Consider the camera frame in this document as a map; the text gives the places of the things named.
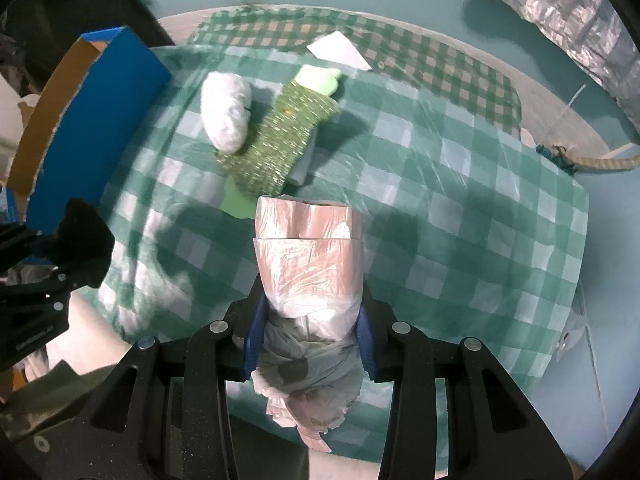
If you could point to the teal basket with cables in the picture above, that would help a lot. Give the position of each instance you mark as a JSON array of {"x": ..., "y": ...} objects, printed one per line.
[{"x": 553, "y": 155}]

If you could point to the silver foil sheet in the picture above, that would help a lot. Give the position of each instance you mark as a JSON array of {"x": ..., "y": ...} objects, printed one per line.
[{"x": 593, "y": 35}]

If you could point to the light green foam sheet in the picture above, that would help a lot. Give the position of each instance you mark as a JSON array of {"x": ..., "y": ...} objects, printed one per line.
[{"x": 322, "y": 80}]

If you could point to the white paper card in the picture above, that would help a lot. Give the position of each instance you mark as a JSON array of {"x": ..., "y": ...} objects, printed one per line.
[{"x": 337, "y": 48}]

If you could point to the blue cardboard box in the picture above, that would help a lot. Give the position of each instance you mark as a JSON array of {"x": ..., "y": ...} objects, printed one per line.
[{"x": 83, "y": 121}]

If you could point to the black fuzzy soft object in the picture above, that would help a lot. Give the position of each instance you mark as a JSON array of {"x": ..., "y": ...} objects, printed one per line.
[{"x": 82, "y": 244}]

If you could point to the pink white plastic bag bundle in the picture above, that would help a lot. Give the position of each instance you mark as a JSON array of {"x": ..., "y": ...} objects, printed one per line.
[{"x": 310, "y": 262}]

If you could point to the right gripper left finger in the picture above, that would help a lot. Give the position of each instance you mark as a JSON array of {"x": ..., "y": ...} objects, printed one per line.
[{"x": 123, "y": 432}]

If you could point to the black furniture panel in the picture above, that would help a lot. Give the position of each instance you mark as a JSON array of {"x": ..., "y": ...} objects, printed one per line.
[{"x": 36, "y": 34}]

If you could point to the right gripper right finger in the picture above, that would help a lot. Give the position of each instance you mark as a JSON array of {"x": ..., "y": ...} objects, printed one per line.
[{"x": 493, "y": 430}]

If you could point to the large-check green plastic tablecloth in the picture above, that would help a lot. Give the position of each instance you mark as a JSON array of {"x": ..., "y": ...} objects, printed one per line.
[{"x": 466, "y": 232}]

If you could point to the small-check green tablecloth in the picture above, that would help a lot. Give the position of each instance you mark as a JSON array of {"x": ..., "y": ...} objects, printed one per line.
[{"x": 392, "y": 50}]

